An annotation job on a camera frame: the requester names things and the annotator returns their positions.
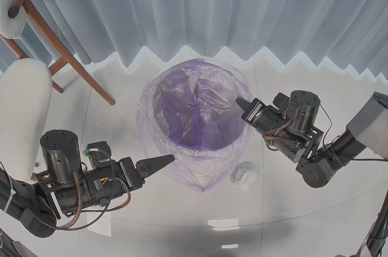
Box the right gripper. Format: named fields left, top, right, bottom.
left=235, top=97, right=292, bottom=142

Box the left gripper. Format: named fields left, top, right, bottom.
left=84, top=154, right=176, bottom=208

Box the purple plastic bag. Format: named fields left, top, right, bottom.
left=135, top=57, right=255, bottom=193

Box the white trash bin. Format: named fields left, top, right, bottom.
left=155, top=63, right=248, bottom=158

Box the crumpled white paper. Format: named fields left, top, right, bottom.
left=235, top=161, right=258, bottom=191

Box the wooden chair with white cushions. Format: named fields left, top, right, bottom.
left=0, top=0, right=116, bottom=184

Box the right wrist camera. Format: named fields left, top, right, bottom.
left=272, top=92, right=290, bottom=113

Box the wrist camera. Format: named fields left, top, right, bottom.
left=82, top=141, right=114, bottom=170
left=272, top=92, right=290, bottom=113

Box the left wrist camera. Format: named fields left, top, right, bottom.
left=82, top=141, right=114, bottom=170

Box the black cable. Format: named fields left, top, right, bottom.
left=318, top=103, right=388, bottom=163

